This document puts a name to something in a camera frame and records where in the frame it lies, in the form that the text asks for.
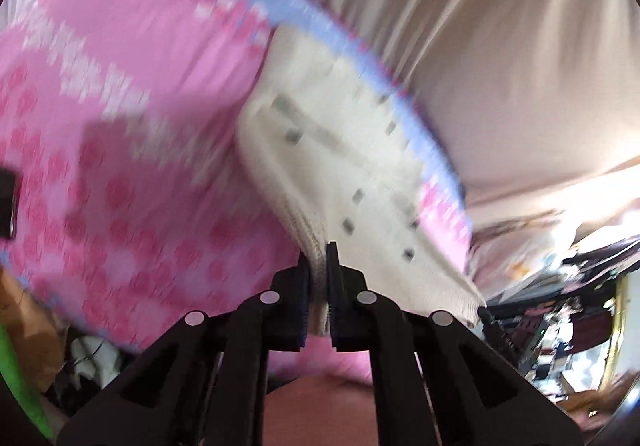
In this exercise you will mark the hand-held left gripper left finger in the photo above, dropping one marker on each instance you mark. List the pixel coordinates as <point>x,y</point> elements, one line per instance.
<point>302,308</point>

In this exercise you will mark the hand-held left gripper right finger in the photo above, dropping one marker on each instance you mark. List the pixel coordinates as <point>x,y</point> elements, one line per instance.
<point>334,313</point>

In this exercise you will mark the cream knit sweater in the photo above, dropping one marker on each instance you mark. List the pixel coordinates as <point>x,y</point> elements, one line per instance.
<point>345,166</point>

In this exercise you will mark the cluttered pile of belongings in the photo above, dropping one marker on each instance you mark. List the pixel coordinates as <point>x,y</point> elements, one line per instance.
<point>555,306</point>

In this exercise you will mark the pink floral blanket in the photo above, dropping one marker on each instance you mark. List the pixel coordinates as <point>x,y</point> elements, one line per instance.
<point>125,141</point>

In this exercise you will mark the brown cardboard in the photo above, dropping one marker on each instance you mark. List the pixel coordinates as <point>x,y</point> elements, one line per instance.
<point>30,326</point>

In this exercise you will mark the green object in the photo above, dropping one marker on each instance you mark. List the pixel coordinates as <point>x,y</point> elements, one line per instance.
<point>20,386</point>

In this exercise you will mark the beige cloth backdrop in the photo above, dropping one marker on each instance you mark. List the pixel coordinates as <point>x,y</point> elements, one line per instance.
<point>490,51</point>

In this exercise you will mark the dark phone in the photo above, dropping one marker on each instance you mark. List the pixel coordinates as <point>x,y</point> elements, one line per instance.
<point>7,203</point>

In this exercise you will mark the gold round frame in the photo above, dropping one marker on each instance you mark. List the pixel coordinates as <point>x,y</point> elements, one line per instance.
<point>616,336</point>

